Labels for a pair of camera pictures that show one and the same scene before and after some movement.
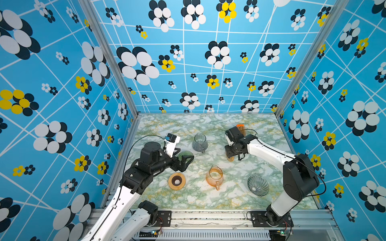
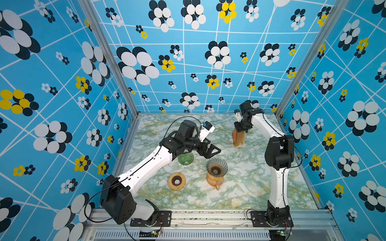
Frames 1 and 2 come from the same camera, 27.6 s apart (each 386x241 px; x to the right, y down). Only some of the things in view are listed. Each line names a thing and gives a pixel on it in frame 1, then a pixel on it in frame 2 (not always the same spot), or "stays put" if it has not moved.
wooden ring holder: [177, 181] stays put
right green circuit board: [277, 235] stays put
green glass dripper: [185, 153] stays put
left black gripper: [183, 166] -> [202, 151]
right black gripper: [226, 147] -> [236, 124]
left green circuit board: [153, 234] stays put
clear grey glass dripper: [258, 186] -> [216, 166]
